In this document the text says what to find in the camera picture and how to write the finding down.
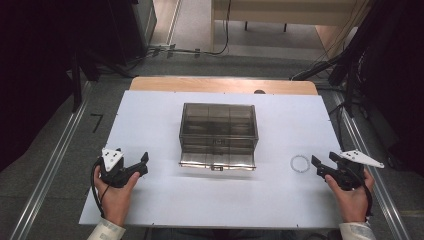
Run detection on person's left hand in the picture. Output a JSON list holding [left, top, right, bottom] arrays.
[[93, 164, 141, 228]]

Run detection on black hanging cable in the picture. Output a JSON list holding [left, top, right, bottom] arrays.
[[173, 0, 233, 57]]

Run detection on metal floor rail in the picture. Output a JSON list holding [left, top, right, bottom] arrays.
[[331, 90, 413, 240], [8, 79, 94, 240]]

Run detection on black metal stand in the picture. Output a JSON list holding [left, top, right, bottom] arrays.
[[68, 49, 101, 114]]

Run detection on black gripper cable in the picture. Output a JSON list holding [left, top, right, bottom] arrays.
[[90, 157, 112, 219], [346, 166, 374, 218]]

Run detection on black stand with cables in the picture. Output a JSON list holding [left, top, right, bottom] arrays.
[[289, 0, 394, 118]]

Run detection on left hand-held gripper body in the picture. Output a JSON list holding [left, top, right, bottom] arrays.
[[99, 147, 135, 189]]

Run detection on dark curtain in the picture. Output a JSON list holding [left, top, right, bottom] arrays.
[[358, 0, 424, 178], [0, 0, 113, 173]]

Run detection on grey power strip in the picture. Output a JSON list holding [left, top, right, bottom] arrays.
[[148, 43, 202, 59]]

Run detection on person's right hand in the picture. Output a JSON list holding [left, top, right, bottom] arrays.
[[324, 167, 376, 224]]

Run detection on light wooden bench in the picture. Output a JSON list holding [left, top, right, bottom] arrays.
[[210, 0, 368, 54]]

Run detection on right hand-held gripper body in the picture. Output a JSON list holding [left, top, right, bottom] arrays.
[[328, 148, 385, 192]]

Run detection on white table cover sheet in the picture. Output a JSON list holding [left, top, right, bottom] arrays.
[[78, 90, 345, 230]]

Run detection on dark grey cabinet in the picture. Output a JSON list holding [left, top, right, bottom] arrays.
[[106, 0, 158, 66]]

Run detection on clear smoky drawer box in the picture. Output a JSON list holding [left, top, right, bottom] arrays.
[[178, 102, 260, 172]]

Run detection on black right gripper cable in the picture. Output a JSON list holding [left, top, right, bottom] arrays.
[[346, 166, 374, 218]]

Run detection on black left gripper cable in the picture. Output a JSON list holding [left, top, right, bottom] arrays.
[[90, 157, 112, 219]]

